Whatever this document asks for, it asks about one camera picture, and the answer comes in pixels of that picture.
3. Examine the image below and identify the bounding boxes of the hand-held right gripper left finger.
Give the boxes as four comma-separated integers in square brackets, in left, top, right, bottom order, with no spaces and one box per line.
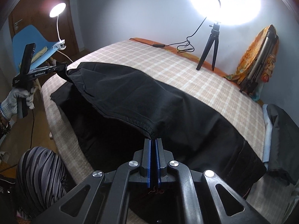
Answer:
[50,138,155,224]

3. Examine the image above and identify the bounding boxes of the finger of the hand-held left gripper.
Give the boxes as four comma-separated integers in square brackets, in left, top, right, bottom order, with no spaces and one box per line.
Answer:
[56,71,74,84]
[53,61,69,72]

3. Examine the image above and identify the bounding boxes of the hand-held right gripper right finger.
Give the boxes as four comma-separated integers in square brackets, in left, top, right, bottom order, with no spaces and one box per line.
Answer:
[155,138,265,224]

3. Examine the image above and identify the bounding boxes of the black pants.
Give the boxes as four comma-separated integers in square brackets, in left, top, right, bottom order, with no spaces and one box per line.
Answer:
[50,61,267,224]

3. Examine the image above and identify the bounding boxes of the person's left forearm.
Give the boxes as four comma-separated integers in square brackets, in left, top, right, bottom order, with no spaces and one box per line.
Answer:
[0,113,12,137]

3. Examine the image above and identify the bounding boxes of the person's left hand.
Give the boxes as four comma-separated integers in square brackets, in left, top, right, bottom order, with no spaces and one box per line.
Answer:
[0,86,38,122]

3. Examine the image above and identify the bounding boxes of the yellow green folded cloth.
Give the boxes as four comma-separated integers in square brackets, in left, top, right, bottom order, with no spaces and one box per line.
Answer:
[32,47,50,64]

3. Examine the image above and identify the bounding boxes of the blue plastic chair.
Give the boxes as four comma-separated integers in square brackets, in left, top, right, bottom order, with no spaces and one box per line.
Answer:
[12,25,59,80]

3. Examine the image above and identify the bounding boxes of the brown wooden door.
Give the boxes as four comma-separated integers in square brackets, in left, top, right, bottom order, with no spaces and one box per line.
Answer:
[8,0,80,60]

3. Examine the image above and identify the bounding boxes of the white clamp desk lamp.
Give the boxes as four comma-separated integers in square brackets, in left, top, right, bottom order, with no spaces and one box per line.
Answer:
[48,2,68,52]

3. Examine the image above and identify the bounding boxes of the checked beige blanket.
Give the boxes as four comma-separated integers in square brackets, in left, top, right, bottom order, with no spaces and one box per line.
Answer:
[41,38,269,224]

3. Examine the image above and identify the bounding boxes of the person's striped trouser leg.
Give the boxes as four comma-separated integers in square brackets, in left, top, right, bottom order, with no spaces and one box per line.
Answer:
[15,146,69,216]

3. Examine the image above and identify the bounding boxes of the light blue cloth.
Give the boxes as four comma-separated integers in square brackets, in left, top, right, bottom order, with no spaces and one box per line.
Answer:
[261,104,276,164]

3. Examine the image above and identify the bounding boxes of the dark grey cloth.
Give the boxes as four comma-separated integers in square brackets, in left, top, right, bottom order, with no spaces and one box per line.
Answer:
[266,104,299,186]

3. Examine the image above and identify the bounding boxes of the folded tripods in orange cloth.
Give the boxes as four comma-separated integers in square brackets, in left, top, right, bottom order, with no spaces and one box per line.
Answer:
[225,24,280,103]

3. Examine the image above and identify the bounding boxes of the folded metal stand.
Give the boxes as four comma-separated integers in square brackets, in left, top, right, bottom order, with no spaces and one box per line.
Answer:
[239,26,279,94]

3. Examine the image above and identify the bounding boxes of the white lamp cable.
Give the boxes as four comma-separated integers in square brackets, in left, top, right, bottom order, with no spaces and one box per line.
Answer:
[59,49,74,64]

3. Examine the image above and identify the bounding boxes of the black ring light cable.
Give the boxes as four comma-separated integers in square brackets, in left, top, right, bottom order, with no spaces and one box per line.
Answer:
[153,16,209,53]

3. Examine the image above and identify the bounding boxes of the white ring light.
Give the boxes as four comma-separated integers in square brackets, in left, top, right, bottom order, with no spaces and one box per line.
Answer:
[185,0,262,28]

